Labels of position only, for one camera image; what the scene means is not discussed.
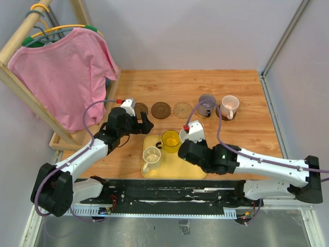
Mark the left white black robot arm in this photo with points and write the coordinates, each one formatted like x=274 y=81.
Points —
x=56 y=189

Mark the grey teal hanger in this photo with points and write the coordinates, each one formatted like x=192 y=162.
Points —
x=47 y=37

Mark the yellow plastic tray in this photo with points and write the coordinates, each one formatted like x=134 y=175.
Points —
x=172 y=167

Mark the yellow green hanger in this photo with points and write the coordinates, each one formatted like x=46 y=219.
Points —
x=81 y=15

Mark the cream mug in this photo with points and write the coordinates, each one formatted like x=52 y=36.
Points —
x=152 y=159

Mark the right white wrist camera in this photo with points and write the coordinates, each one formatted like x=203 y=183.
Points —
x=196 y=132

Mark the aluminium frame rail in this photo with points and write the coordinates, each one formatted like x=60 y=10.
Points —
x=297 y=16

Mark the yellow transparent cup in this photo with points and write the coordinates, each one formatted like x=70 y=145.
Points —
x=170 y=142

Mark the large woven rattan coaster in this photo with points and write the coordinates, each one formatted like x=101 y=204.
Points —
x=182 y=110

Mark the small woven rattan coaster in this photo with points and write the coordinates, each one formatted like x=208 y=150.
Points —
x=204 y=114

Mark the purple translucent mug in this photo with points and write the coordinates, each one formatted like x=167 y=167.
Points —
x=206 y=106

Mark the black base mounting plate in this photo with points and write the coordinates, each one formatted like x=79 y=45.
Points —
x=174 y=197

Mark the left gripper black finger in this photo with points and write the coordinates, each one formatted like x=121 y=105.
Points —
x=146 y=126
x=136 y=132

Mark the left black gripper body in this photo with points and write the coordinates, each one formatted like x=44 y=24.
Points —
x=131 y=123

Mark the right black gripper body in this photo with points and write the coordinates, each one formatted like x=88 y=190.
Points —
x=202 y=143

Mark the pink translucent cup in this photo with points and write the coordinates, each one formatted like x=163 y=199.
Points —
x=229 y=106

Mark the white mug green handle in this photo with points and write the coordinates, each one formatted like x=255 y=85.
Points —
x=183 y=135

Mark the brown wooden coaster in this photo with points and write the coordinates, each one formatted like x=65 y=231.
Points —
x=161 y=110
x=140 y=107
x=224 y=118

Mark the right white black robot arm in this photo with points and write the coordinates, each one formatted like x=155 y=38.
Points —
x=299 y=179

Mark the pink t-shirt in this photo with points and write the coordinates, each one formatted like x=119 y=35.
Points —
x=68 y=77

